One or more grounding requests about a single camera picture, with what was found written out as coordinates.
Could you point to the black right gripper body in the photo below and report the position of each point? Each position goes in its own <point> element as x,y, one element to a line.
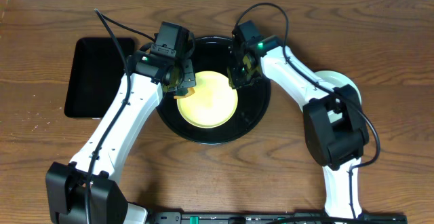
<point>241,76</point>

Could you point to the yellow plate with sauce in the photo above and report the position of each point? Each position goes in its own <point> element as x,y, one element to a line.
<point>213,102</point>

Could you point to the yellow green scrub sponge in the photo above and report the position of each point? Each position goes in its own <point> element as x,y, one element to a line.
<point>184,92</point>

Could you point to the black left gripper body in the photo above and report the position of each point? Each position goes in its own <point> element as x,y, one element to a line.
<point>184,77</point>

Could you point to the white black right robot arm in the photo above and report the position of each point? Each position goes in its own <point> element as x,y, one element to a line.
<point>335,133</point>

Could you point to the light green clean plate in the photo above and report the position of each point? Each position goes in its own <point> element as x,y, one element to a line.
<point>339,80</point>

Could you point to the round black tray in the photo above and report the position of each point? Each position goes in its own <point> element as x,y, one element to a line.
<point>212,54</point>

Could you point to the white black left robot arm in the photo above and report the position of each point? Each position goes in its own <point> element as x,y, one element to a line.
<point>86,190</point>

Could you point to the black rectangular tray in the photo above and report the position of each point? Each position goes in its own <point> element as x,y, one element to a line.
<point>95,78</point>

